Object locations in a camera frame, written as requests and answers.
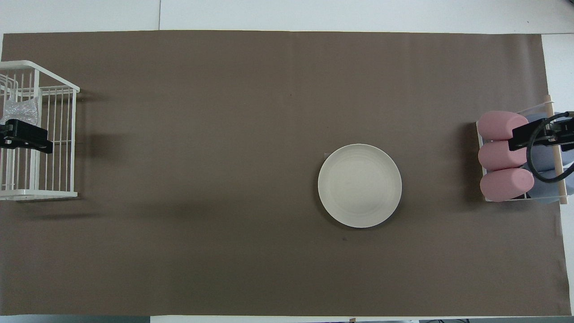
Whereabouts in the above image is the cup rack with wooden bar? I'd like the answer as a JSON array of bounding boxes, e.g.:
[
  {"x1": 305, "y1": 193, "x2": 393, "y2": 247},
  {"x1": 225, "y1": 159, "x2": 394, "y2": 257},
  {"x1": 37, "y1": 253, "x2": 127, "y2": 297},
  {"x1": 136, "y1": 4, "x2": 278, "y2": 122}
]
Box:
[{"x1": 475, "y1": 94, "x2": 570, "y2": 205}]

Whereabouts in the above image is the pink plastic cup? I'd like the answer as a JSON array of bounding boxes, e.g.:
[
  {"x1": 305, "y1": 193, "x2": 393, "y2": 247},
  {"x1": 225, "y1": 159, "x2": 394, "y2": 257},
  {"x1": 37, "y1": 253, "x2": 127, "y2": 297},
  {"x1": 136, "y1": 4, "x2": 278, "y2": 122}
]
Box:
[
  {"x1": 477, "y1": 110, "x2": 530, "y2": 140},
  {"x1": 480, "y1": 168, "x2": 535, "y2": 202},
  {"x1": 478, "y1": 140, "x2": 531, "y2": 171}
]

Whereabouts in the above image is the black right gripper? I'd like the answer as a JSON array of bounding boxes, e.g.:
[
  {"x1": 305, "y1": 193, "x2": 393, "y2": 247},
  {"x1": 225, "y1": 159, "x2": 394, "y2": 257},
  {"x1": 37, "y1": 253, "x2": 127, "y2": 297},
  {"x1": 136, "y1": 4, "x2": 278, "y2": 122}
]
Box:
[{"x1": 508, "y1": 119, "x2": 574, "y2": 152}]

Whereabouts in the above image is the cream round plate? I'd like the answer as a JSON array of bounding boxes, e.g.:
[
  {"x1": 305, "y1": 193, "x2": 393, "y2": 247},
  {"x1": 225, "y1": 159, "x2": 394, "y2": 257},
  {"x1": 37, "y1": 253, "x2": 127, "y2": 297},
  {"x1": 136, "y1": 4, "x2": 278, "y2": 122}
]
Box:
[{"x1": 318, "y1": 144, "x2": 402, "y2": 228}]

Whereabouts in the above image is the silver mesh sponge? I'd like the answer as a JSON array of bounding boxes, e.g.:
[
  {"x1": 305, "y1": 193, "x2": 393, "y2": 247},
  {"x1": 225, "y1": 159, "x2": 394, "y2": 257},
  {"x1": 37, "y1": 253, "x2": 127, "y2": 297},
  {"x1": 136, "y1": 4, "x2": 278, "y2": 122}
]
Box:
[{"x1": 2, "y1": 98, "x2": 40, "y2": 126}]

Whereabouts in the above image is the white wire dish rack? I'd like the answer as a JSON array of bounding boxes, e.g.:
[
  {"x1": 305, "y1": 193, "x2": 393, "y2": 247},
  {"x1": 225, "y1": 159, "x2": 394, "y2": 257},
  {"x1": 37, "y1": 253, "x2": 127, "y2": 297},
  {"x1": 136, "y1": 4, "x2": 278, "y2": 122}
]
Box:
[{"x1": 0, "y1": 60, "x2": 80, "y2": 201}]

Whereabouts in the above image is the brown table mat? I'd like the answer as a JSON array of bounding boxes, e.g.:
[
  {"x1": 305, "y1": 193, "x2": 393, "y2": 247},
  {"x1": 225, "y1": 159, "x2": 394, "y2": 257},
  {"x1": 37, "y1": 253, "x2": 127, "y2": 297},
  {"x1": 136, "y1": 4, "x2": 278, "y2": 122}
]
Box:
[{"x1": 0, "y1": 31, "x2": 572, "y2": 317}]

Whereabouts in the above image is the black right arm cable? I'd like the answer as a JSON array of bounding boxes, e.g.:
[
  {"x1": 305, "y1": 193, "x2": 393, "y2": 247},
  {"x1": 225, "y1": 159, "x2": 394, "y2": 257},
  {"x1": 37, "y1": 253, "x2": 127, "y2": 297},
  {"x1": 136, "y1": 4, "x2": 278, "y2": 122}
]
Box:
[{"x1": 527, "y1": 111, "x2": 574, "y2": 183}]

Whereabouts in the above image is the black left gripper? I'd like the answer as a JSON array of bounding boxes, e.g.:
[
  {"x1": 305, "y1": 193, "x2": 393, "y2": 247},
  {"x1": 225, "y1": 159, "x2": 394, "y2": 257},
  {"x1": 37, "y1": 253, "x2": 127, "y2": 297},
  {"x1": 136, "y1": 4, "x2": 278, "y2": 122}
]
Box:
[{"x1": 0, "y1": 119, "x2": 53, "y2": 154}]

